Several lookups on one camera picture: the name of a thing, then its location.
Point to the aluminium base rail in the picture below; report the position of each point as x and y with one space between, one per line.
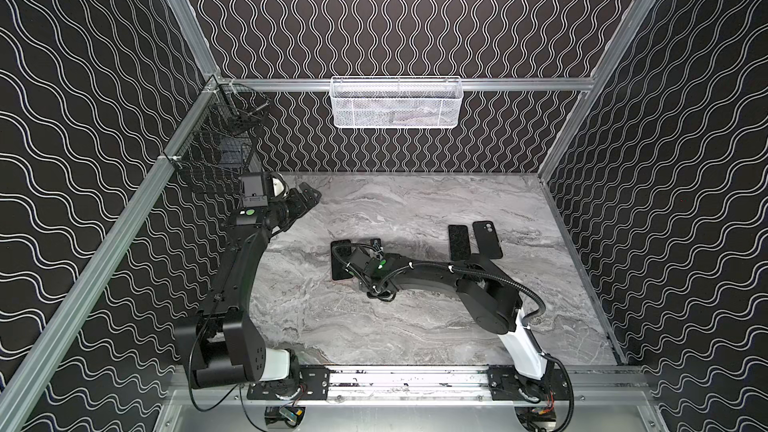
411 385

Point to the black wire basket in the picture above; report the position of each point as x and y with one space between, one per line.
221 146

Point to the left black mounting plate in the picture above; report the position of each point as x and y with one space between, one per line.
305 382

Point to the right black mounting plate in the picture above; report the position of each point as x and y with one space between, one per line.
507 384

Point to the black phone case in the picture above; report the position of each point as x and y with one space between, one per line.
487 239

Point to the black mounting plate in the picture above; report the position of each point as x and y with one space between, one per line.
305 382
507 384

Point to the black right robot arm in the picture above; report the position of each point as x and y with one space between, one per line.
497 303

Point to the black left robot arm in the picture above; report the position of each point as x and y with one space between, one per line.
219 343

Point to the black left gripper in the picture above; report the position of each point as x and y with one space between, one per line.
298 201

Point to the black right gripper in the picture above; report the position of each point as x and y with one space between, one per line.
351 258

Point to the white wire mesh basket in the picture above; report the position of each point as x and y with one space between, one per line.
392 102

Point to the black phone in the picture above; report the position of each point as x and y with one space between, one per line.
459 242

